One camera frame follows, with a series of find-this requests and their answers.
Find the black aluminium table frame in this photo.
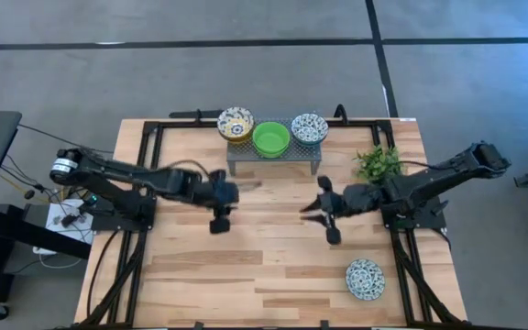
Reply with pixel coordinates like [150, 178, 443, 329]
[75, 117, 471, 330]

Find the grey perforated metal shelf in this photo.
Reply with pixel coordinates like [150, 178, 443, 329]
[225, 109, 324, 177]

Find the small green potted plant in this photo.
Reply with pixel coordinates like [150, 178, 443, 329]
[353, 144, 405, 184]

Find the thick black cable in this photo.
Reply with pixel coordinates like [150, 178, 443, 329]
[86, 227, 124, 325]

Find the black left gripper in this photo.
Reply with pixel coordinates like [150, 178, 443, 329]
[199, 169, 262, 235]

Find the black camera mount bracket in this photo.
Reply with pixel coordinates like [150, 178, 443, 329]
[168, 108, 225, 122]

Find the white cable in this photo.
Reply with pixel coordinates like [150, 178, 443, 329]
[38, 251, 84, 270]

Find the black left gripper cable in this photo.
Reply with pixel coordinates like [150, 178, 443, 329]
[167, 159, 213, 178]

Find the white power strip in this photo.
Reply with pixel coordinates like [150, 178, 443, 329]
[46, 199, 95, 244]

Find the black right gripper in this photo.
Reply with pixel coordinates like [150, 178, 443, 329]
[299, 175, 352, 246]

